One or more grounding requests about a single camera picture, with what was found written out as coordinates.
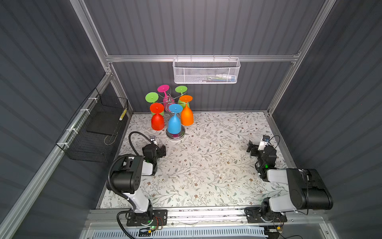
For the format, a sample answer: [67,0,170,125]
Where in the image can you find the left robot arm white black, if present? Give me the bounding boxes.
[106,131,166,226]

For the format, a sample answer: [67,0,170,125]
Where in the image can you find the pink plastic wine glass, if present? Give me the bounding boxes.
[157,85,175,112]

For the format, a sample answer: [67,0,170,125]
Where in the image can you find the black wire basket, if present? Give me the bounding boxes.
[56,89,129,163]

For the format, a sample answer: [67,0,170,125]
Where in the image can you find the yellow item in black basket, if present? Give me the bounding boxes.
[119,108,127,121]

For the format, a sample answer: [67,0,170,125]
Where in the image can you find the chrome wine glass rack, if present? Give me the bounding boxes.
[161,92,186,141]

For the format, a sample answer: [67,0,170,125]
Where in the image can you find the white ventilation grille strip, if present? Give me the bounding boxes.
[89,226,268,239]

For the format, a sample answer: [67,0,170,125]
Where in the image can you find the red plastic wine glass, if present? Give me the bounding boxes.
[150,103,165,131]

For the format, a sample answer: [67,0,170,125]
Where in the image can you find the green plastic wine glass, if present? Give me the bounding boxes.
[175,86,190,109]
[145,92,159,104]

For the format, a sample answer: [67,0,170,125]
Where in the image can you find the items in white basket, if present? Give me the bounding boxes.
[195,74,237,83]

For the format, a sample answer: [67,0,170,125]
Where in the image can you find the blue plastic wine glass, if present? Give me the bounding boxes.
[168,104,183,134]

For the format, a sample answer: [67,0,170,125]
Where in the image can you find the right green plastic wine glass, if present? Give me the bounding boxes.
[175,86,190,109]

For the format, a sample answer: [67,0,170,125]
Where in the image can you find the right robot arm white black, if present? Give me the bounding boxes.
[244,135,334,223]

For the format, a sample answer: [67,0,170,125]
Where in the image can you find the left green plastic wine glass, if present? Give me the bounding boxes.
[145,92,159,104]

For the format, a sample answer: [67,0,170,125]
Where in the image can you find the white wire mesh basket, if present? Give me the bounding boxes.
[172,57,241,84]

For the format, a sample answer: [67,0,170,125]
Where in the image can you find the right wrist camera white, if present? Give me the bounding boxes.
[258,135,271,151]

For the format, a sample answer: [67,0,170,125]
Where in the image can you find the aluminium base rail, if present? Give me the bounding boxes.
[85,206,327,228]

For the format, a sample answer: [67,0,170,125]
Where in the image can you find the orange plastic wine glass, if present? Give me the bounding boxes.
[180,95,194,126]

